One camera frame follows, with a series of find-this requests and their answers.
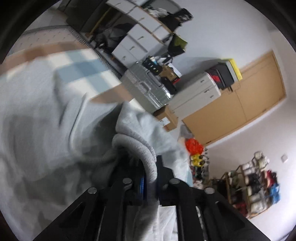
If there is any grey sweatshirt with red print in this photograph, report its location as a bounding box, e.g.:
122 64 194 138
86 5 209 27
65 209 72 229
1 58 189 240

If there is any orange plastic bag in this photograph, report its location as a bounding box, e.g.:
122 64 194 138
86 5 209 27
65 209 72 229
185 138 204 155

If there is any cardboard box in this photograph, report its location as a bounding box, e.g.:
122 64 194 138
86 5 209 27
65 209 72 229
153 105 178 132

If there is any wooden shoe rack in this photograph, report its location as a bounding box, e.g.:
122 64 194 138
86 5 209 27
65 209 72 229
222 151 280 219

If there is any silver aluminium suitcase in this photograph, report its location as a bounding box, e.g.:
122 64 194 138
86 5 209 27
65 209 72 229
120 61 173 113

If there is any white low drawer unit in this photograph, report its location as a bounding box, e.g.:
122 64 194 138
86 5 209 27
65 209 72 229
169 72 221 120

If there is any checkered brown blue bed cover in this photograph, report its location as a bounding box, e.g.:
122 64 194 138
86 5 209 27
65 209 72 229
1 42 133 103

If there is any yellow black box stack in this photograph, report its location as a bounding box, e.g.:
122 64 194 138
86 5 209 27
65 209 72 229
206 59 242 91

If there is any wooden double door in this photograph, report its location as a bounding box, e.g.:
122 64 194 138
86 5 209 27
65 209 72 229
183 51 287 145

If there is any green bag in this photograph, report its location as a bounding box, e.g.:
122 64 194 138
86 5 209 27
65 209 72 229
168 34 188 57

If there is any white drawer cabinet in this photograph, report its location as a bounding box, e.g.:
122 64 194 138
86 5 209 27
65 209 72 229
107 1 172 68

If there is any white wall switch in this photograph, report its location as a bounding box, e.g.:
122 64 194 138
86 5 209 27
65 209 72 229
281 154 288 163

